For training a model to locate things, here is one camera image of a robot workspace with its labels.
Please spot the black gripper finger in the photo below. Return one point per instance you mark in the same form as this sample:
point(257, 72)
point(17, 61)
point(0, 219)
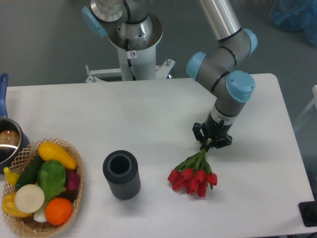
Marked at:
point(219, 142)
point(201, 134)

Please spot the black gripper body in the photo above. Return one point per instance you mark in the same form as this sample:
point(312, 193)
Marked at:
point(216, 128)

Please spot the red tulip bouquet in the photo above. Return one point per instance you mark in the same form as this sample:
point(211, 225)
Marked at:
point(194, 174)

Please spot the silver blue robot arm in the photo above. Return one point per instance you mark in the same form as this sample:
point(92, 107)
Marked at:
point(135, 32)

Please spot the dark grey ribbed vase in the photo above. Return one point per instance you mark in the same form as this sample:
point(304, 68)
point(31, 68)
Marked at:
point(121, 171)

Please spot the black device at table edge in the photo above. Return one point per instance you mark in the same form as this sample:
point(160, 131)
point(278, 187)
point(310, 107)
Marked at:
point(308, 211)

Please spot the purple red onion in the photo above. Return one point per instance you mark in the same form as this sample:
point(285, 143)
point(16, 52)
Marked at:
point(72, 180)

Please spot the blue plastic bag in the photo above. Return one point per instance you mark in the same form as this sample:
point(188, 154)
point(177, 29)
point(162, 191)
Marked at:
point(295, 16)

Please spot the yellow squash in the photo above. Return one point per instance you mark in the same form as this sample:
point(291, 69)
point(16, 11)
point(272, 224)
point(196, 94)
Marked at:
point(49, 151)

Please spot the green lettuce leaf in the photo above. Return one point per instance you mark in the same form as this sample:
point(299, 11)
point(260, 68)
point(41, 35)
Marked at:
point(51, 179)

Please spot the orange fruit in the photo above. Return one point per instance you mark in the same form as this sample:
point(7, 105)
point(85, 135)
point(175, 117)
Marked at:
point(58, 211)

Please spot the green cucumber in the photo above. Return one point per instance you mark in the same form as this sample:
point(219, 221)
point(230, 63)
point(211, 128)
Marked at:
point(30, 173)

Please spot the white round onion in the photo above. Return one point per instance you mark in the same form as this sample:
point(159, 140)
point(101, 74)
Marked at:
point(29, 198)

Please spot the yellow bell pepper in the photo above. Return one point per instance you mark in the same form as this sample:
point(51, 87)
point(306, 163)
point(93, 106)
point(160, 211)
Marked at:
point(9, 207)

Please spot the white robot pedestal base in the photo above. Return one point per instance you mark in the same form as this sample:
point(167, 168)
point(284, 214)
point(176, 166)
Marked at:
point(134, 65)

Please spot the blue handled saucepan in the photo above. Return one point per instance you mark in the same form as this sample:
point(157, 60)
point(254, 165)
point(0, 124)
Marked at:
point(12, 138)

